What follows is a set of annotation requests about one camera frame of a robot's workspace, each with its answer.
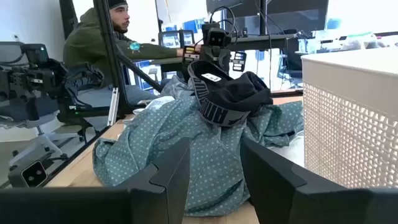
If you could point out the grey desk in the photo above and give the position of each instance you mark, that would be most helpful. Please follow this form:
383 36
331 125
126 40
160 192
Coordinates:
264 39

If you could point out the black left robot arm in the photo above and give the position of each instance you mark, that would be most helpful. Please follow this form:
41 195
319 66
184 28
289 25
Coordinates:
206 26

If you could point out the black underwear with grey waistband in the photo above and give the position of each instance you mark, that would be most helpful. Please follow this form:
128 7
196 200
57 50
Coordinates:
236 93

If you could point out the black aluminium table frame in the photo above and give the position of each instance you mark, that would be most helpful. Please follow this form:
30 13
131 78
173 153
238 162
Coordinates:
107 46

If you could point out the small computer screen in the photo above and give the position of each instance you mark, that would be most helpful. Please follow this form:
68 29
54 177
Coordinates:
171 40

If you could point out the black computer monitor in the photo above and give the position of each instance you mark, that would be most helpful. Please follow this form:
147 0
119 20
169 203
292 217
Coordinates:
295 18

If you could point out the black office chair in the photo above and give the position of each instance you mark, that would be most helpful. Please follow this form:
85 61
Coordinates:
74 113

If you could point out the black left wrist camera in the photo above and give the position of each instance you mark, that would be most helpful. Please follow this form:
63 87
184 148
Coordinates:
217 38

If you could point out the white perforated laundry basket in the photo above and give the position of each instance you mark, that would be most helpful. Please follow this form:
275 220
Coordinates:
348 124

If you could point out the small grey table camera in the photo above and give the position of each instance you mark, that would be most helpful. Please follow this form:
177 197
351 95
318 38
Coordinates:
29 175

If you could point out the black mechanical device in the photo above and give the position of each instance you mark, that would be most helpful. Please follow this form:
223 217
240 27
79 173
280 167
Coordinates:
34 77

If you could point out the person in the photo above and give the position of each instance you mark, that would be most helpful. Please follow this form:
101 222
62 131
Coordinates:
90 43

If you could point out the light blue shirt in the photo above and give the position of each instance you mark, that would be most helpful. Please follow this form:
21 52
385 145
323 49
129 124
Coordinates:
160 102

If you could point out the silver aluminium bracket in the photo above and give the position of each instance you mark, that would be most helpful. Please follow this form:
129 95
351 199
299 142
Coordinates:
113 105

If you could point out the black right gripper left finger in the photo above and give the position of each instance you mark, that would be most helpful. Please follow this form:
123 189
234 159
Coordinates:
93 205

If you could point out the teal dotted shirt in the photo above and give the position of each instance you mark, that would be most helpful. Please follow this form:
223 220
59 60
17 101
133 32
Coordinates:
174 137

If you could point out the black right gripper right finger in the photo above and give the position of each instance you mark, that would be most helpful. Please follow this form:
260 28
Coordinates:
311 205

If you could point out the grey office chair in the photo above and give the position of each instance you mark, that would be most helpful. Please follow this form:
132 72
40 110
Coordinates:
37 123

